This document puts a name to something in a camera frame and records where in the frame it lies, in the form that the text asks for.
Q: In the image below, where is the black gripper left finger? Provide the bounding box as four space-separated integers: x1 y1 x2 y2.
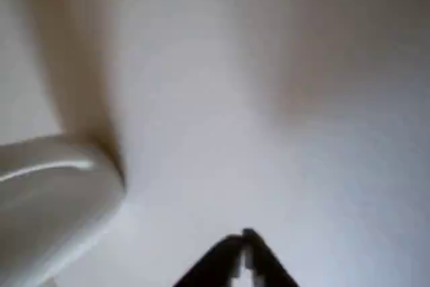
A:
173 233 243 287

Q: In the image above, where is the white ceramic mug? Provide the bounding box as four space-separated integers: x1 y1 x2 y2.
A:
0 134 127 287

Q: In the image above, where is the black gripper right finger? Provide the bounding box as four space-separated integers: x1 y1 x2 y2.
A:
241 227 300 287

